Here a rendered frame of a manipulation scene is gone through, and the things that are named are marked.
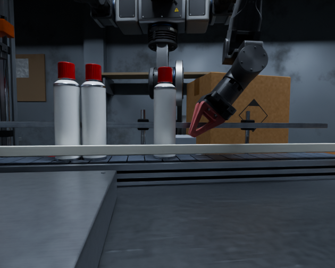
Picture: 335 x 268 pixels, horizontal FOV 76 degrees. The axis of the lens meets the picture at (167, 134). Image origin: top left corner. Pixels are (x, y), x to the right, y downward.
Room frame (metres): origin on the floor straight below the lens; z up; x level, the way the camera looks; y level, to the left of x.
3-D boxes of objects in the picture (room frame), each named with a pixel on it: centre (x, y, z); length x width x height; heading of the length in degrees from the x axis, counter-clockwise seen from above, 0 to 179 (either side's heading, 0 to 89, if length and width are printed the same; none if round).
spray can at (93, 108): (0.47, 0.16, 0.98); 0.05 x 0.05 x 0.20
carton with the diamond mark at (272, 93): (0.83, -0.25, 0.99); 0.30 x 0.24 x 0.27; 104
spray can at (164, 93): (0.50, 0.01, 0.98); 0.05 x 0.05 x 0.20
